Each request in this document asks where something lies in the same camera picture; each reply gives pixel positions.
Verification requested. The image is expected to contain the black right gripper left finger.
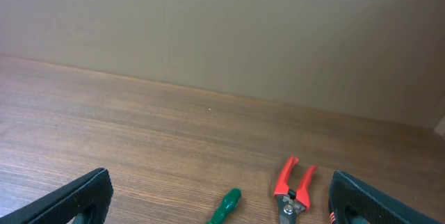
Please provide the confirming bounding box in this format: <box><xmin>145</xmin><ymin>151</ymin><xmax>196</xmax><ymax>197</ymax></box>
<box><xmin>1</xmin><ymin>168</ymin><xmax>113</xmax><ymax>224</ymax></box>

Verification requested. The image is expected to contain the red handled wire stripper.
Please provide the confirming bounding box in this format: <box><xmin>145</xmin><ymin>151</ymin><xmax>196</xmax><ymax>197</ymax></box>
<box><xmin>273</xmin><ymin>157</ymin><xmax>318</xmax><ymax>224</ymax></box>

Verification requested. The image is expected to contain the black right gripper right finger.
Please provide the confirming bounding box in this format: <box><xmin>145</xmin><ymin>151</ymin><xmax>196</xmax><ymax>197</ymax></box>
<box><xmin>328</xmin><ymin>170</ymin><xmax>439</xmax><ymax>224</ymax></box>

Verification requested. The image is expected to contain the green handled screwdriver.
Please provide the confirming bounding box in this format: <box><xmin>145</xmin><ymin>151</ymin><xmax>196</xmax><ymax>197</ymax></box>
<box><xmin>207</xmin><ymin>188</ymin><xmax>242</xmax><ymax>224</ymax></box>

